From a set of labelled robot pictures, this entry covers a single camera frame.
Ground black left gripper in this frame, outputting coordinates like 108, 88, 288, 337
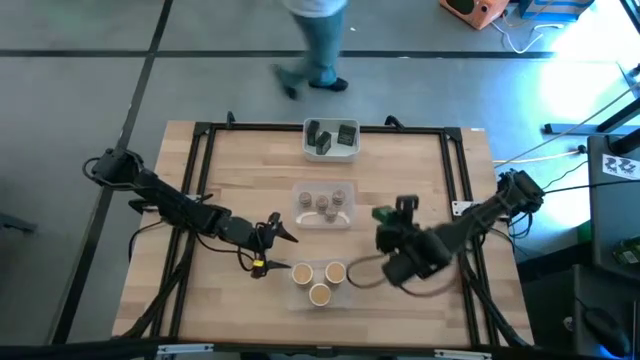
222, 212, 300, 279

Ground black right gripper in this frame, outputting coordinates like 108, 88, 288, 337
372, 194, 431, 256

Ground gold-lid spice jar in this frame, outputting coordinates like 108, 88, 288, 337
291, 262, 315, 288
324, 260, 348, 286

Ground paper cup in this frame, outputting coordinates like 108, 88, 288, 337
308, 282, 333, 308

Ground white plastic bin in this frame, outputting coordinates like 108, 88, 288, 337
302, 117, 362, 163

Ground dark low desk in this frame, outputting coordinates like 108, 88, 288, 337
519, 263, 640, 360

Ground person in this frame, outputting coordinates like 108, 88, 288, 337
271, 0, 350, 101

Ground black floor stand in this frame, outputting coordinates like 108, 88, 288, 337
543, 97, 640, 136

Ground thin grey rod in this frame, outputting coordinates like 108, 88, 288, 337
499, 82, 640, 161

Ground orange speaker box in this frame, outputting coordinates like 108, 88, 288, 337
438, 0, 512, 31

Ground black side desk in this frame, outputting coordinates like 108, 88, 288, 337
587, 132, 640, 281

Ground white printed sticker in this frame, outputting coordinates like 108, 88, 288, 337
602, 153, 640, 180

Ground green circuit board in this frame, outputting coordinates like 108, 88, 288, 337
612, 238, 640, 266

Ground black computer mouse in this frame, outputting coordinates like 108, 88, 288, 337
583, 304, 632, 357

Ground blue box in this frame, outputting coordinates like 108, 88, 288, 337
517, 0, 596, 24

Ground dark floor object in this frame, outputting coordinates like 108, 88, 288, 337
0, 212, 39, 236

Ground clear plastic bin cutout handles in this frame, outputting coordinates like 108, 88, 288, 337
285, 258, 354, 312

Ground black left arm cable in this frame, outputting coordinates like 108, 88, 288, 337
192, 232, 261, 274

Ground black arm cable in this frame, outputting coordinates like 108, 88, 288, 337
346, 254, 459, 299
192, 232, 261, 274

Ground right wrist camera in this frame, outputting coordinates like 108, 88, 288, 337
382, 247, 454, 287

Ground clear bin with white handle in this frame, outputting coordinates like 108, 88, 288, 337
291, 180, 357, 230

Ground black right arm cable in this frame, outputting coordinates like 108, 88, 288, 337
346, 254, 459, 299

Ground black aluminium table frame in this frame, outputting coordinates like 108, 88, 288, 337
149, 119, 534, 351

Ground silver table edge bracket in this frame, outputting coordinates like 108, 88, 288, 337
433, 348, 494, 360
157, 343, 201, 359

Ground yellow floor cable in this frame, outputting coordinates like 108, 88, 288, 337
492, 148, 586, 167

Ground white floor cable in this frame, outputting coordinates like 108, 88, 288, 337
489, 19, 554, 55

